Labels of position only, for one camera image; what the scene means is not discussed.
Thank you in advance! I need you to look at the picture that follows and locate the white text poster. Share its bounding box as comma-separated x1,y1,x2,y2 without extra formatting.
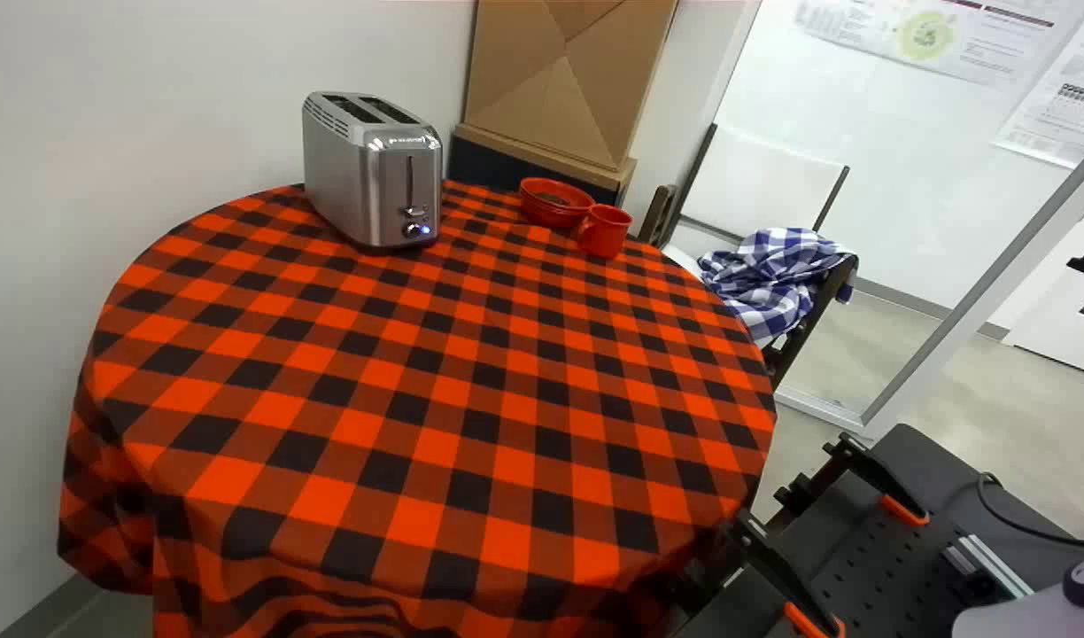
993,6,1084,169

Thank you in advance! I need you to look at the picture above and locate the black chair frame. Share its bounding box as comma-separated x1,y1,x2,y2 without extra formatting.
758,253,864,390

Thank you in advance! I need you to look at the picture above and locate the silver two-slot toaster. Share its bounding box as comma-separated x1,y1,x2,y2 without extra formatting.
302,90,446,253

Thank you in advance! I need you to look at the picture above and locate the white panel with black frame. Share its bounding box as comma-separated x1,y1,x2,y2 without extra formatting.
637,120,852,247

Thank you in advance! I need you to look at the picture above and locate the brown cardboard box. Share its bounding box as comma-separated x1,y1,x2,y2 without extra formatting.
456,0,685,192

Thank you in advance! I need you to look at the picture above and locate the red bowl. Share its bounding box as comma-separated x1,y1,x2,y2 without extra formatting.
516,173,594,234

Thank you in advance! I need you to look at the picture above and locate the blue white checkered cloth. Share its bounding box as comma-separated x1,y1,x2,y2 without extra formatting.
694,225,852,352

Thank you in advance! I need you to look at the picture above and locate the black cable on cart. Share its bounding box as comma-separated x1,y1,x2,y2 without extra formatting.
975,472,1084,548

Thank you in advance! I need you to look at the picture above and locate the orange black checkered tablecloth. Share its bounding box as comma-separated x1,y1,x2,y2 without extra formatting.
52,177,781,638

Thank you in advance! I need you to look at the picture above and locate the red cup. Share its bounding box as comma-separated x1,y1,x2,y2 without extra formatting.
572,202,633,261

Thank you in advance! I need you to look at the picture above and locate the silver aluminium rail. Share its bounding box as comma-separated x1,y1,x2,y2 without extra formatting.
937,531,1038,604

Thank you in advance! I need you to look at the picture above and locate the orange clamp handle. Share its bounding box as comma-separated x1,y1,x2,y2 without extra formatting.
876,493,935,535
780,599,851,638

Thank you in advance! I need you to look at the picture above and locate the grey rounded housing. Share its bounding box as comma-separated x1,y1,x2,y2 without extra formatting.
948,583,1084,638

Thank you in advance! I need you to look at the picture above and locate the poster with green circle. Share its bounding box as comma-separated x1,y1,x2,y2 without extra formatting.
786,0,1084,90

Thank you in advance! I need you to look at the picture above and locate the grey metal pole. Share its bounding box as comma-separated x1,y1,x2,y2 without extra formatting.
857,123,1084,435

